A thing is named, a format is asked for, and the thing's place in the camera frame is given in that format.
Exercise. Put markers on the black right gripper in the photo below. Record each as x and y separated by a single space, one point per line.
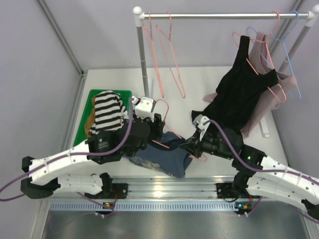
192 146

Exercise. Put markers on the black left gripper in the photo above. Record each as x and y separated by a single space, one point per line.
157 123

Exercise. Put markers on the blue tank top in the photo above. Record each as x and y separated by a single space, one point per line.
166 156

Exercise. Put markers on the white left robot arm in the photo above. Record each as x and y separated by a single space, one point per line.
65 171

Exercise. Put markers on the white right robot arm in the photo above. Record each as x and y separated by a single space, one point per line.
258 175

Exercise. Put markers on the black tank top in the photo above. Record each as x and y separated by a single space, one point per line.
238 92

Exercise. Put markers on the mauve pink tank top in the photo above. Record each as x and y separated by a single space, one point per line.
271 98

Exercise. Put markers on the blue hanger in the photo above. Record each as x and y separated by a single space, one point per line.
287 59

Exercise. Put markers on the striped black white shirt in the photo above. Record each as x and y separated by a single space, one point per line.
110 111

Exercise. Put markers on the green plastic bin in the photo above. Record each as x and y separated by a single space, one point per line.
80 135

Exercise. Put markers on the brown garment in bin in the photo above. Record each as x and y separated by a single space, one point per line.
90 125

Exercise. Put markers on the silver clothes rack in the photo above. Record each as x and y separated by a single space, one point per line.
204 48

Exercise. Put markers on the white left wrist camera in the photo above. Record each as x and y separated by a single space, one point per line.
144 107

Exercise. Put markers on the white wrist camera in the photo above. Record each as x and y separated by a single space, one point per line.
201 123
144 107

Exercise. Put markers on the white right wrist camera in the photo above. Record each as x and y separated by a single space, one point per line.
201 123

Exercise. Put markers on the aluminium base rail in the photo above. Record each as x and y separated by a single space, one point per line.
158 188

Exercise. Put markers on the perforated white cable duct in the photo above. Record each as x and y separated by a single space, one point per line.
151 206

